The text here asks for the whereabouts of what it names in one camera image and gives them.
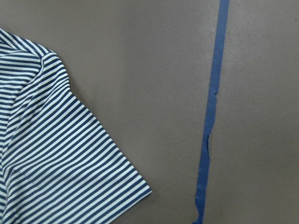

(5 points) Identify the blue white striped polo shirt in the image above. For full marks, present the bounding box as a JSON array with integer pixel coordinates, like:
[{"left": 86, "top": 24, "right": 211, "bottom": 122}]
[{"left": 0, "top": 30, "right": 152, "bottom": 224}]

